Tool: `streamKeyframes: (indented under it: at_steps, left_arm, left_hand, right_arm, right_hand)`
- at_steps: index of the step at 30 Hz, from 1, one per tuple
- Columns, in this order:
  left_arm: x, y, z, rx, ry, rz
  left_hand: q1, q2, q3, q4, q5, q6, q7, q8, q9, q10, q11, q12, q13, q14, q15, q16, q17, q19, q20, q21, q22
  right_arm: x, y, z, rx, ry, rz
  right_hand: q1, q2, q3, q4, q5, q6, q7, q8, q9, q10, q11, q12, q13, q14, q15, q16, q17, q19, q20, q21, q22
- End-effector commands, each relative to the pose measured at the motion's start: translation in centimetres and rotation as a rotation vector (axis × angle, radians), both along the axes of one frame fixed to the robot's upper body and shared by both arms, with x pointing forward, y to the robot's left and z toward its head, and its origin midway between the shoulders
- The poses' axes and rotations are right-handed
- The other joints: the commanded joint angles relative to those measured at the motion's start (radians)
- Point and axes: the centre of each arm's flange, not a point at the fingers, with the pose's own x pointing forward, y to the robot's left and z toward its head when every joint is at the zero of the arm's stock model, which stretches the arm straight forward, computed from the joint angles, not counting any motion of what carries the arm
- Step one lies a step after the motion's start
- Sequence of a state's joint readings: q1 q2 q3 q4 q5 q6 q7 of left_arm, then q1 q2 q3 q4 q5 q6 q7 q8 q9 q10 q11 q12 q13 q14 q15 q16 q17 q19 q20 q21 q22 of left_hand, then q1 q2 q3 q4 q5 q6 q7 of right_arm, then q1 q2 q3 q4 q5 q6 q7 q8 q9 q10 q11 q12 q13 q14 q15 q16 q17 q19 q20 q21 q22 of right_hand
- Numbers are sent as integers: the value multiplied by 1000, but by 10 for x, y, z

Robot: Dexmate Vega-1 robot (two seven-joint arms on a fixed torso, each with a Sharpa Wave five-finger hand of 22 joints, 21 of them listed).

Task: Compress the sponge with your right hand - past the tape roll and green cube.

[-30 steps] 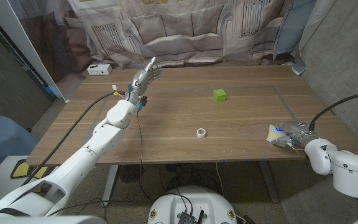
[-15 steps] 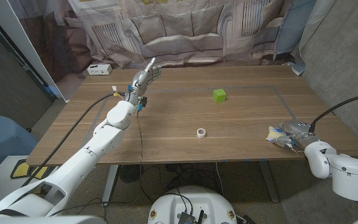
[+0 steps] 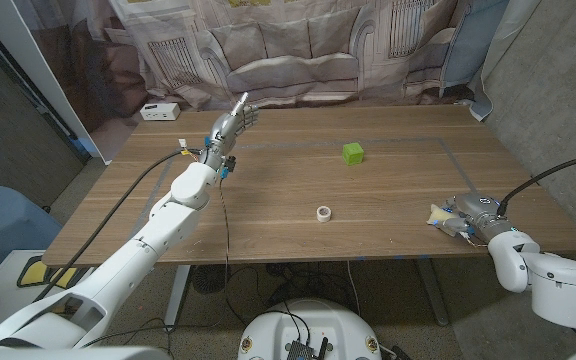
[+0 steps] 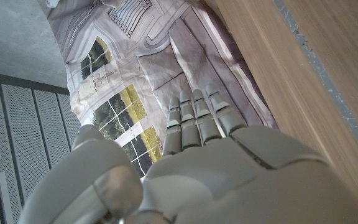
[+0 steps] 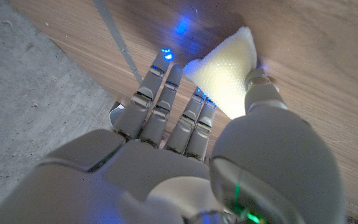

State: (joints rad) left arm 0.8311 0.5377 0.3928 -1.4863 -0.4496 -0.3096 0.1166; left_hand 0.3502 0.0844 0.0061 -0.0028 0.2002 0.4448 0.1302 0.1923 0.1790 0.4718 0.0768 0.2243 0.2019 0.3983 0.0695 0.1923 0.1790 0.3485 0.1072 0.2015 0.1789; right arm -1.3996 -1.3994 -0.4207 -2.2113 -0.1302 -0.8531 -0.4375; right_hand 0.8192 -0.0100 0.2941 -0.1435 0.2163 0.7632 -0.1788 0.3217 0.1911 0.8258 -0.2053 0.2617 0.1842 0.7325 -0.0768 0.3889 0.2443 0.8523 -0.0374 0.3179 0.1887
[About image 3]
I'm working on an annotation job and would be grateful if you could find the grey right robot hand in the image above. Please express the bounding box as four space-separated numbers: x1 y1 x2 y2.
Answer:
435 193 513 245

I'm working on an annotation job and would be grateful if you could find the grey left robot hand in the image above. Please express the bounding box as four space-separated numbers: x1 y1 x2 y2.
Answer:
201 92 261 172

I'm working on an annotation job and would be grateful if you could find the pale yellow sponge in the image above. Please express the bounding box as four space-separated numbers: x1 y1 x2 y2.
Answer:
426 203 457 232

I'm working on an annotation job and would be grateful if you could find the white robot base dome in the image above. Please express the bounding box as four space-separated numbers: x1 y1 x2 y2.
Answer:
237 298 383 360

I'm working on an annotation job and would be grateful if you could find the green cube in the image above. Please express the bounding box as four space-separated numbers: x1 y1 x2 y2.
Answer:
342 142 366 167

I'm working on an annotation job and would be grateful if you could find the white power strip box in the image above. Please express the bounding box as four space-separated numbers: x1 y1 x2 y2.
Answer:
139 102 181 122

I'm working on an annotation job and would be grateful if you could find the grey table leg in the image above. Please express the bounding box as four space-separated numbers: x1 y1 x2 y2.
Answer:
415 258 450 327

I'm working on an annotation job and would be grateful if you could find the printed sofa backdrop cloth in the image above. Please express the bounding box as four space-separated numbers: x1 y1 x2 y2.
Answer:
12 0 512 121

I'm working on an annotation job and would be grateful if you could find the black round floor fan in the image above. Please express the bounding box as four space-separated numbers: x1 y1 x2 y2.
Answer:
191 263 232 295

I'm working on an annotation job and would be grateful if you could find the pale grey hanging cloth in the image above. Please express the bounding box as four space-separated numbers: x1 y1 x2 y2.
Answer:
469 0 544 122

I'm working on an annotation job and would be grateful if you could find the white table leg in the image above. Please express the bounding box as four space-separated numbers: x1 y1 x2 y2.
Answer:
163 264 192 332

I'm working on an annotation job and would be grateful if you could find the white leaning panel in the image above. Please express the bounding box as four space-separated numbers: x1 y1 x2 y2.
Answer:
0 0 114 165

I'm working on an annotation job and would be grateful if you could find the white floor base yellow pad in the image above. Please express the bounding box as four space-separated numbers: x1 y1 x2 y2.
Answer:
0 248 94 329

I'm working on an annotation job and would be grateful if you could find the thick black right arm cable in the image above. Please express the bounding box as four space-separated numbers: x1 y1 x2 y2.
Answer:
496 152 576 217

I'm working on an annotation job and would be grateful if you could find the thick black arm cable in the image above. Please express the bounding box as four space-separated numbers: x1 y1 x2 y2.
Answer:
496 152 576 217
32 148 204 304

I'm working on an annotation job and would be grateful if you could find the thin black left wrist cable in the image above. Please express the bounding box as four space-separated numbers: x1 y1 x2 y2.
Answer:
217 177 232 284

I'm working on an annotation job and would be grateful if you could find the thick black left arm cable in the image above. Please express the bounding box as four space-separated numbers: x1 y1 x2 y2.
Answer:
32 148 204 304

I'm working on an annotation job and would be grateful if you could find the black cable bundle under table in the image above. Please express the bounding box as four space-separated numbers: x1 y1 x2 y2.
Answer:
265 262 354 304

